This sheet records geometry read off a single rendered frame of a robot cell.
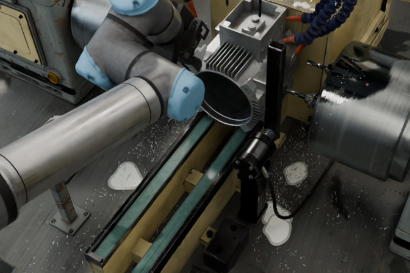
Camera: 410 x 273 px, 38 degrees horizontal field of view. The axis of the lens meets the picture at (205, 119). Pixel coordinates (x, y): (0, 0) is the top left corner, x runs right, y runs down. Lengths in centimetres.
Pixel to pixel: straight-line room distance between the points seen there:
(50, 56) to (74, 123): 78
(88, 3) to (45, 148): 69
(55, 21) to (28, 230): 49
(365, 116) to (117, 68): 48
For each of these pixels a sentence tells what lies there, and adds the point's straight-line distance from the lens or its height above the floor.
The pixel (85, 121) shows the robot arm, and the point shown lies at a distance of 81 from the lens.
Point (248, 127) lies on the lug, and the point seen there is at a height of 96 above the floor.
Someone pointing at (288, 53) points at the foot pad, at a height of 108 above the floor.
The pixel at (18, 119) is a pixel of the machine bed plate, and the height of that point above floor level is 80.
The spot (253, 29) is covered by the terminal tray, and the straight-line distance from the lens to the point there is 130.
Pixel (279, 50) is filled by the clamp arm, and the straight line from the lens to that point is 108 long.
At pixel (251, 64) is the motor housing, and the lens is 129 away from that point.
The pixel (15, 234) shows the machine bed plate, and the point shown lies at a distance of 145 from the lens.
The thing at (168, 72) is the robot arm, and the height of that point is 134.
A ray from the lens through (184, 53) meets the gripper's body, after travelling 115.
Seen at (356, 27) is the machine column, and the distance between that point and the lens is 146.
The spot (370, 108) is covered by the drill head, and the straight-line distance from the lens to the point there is 116.
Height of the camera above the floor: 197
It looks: 49 degrees down
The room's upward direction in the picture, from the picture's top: 4 degrees counter-clockwise
